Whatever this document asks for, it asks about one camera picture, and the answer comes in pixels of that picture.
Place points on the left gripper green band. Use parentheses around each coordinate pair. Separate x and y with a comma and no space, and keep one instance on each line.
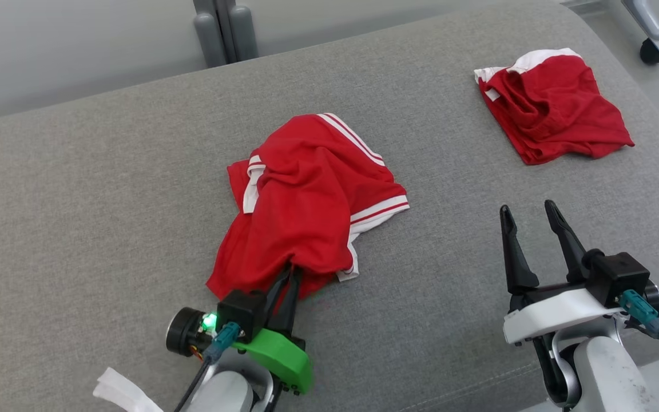
(278,357)

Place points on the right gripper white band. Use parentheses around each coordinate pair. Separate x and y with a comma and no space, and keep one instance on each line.
(552,315)

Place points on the red white short-sleeve shirt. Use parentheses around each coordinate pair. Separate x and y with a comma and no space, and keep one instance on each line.
(301,212)

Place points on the red shorts white waistband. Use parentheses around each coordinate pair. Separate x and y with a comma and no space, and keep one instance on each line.
(552,109)

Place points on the white tape label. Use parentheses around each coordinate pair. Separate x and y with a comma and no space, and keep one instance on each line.
(120,392)

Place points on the grey chair leg black caster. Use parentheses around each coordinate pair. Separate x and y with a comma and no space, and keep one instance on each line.
(652,40)

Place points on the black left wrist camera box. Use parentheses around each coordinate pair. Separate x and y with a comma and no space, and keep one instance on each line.
(241,312)

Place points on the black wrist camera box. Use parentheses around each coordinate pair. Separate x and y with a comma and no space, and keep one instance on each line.
(241,312)
(618,277)

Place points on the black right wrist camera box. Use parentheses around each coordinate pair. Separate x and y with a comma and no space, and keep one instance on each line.
(618,277)

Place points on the grey partition post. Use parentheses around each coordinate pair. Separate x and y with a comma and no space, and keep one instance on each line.
(226,34)

